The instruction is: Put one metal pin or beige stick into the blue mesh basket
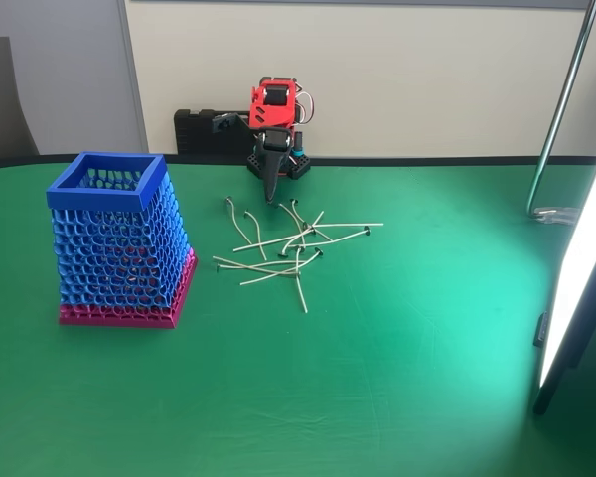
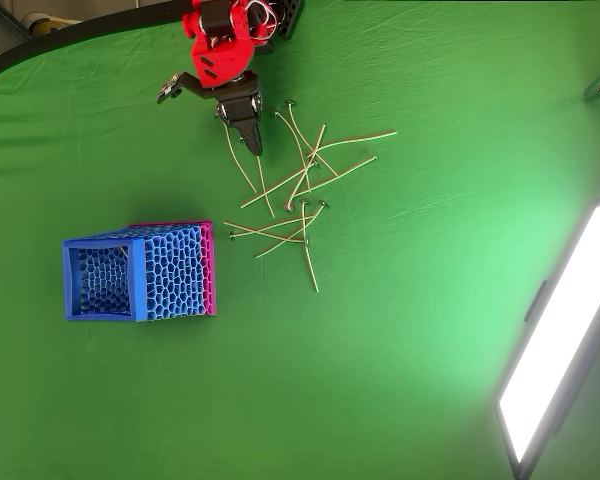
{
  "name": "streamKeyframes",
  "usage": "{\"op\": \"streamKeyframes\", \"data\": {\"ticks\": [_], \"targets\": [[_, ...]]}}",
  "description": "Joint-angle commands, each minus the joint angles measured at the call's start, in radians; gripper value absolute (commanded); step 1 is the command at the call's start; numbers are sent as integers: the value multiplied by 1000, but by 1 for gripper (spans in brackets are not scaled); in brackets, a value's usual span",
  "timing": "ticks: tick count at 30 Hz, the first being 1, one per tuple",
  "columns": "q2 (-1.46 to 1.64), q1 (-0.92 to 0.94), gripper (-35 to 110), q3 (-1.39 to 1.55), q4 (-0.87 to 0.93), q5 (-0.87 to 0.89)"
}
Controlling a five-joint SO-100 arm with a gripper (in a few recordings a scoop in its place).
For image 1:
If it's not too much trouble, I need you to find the candle wick with metal tab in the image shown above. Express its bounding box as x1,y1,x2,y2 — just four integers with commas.
215,257,308,272
238,248,324,287
290,198,333,243
305,222,385,232
287,226,372,251
277,211,326,258
295,245,310,315
276,200,307,250
212,255,303,276
223,196,253,245
243,209,269,261
232,229,317,252

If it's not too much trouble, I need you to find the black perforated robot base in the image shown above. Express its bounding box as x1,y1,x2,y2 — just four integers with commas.
246,143,313,181

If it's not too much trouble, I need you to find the blue and magenta mesh basket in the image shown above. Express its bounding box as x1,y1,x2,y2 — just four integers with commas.
46,151,200,330

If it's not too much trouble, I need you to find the black plastic tool case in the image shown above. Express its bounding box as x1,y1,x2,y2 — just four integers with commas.
173,107,262,156

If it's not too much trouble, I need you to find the green table cloth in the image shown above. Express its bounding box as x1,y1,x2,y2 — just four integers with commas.
0,152,596,477

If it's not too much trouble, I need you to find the chrome metal stand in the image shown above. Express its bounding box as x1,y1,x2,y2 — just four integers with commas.
524,0,596,228

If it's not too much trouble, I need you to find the black LED light panel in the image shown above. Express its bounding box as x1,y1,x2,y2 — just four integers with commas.
531,127,596,416

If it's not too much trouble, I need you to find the red white servo cable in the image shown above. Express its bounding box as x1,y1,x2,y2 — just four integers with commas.
293,90,319,125

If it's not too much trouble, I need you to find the small camera on black bracket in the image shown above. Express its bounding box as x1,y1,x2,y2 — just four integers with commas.
211,112,249,136

